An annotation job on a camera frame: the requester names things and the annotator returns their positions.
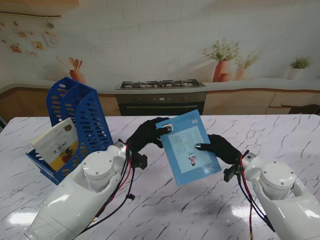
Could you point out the yellow and white book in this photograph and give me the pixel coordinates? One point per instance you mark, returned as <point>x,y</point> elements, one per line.
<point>57,142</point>

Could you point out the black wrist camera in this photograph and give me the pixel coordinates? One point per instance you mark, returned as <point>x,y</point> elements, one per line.
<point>139,161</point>
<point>230,173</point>

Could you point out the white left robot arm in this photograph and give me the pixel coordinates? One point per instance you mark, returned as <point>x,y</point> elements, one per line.
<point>75,200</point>

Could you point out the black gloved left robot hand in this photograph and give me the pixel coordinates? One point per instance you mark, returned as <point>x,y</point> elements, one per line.
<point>145,135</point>

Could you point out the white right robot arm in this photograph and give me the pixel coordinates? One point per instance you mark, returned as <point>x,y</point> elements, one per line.
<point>287,200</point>

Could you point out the blue perforated plastic file rack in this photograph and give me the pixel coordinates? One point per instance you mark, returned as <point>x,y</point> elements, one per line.
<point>92,120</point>

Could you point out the plant in pale pink vase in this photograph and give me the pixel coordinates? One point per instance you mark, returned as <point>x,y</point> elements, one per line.
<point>241,72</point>

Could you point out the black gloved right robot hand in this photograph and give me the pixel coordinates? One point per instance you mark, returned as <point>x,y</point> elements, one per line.
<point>222,148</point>

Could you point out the dark built-in oven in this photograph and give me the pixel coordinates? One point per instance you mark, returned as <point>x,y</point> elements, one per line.
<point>160,102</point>

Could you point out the plant in terracotta vase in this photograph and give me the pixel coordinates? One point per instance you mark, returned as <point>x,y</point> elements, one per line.
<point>222,70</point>

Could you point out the light blue book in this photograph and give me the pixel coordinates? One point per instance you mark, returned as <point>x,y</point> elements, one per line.
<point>185,160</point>

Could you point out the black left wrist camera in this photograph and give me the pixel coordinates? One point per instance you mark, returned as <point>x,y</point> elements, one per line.
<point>139,161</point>

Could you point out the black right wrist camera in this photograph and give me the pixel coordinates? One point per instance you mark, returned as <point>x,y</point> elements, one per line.
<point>230,173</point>

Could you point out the gas stove hob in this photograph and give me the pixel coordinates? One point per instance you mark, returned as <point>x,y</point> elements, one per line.
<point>160,85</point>

